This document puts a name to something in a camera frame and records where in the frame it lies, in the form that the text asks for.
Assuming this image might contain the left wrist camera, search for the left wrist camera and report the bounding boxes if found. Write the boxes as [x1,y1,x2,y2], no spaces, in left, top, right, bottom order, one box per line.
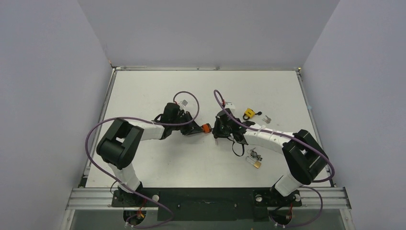
[179,100,188,107]

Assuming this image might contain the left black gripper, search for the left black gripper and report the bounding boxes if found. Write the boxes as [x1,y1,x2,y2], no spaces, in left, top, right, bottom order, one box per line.
[171,111,203,136]

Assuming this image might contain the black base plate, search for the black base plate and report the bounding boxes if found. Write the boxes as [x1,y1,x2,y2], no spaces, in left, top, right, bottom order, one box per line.
[111,187,302,222]

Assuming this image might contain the aluminium frame rail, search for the aluminium frame rail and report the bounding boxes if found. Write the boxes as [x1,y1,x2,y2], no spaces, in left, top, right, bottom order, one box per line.
[66,187,351,210]

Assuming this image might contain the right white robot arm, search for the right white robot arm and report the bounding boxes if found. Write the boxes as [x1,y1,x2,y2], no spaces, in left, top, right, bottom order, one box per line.
[212,109,328,205]

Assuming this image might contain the yellow padlock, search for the yellow padlock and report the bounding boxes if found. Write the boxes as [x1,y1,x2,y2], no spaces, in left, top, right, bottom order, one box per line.
[243,108,262,121]

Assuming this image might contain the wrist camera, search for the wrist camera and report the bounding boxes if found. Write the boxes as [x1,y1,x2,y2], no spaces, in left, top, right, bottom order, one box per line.
[224,102,236,113]
[179,100,188,107]

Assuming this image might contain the brass long-shackle padlock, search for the brass long-shackle padlock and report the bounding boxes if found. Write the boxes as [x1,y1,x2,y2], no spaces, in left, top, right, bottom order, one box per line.
[246,148,263,169]

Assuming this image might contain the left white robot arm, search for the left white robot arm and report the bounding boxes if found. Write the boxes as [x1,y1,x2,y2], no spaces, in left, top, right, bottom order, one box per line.
[96,103,212,207]

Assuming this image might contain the orange padlock with keys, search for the orange padlock with keys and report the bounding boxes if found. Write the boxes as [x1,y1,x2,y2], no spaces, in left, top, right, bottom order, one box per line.
[201,123,212,134]

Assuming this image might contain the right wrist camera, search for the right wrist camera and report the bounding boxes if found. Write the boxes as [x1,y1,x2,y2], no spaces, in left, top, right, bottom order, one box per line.
[224,102,236,113]

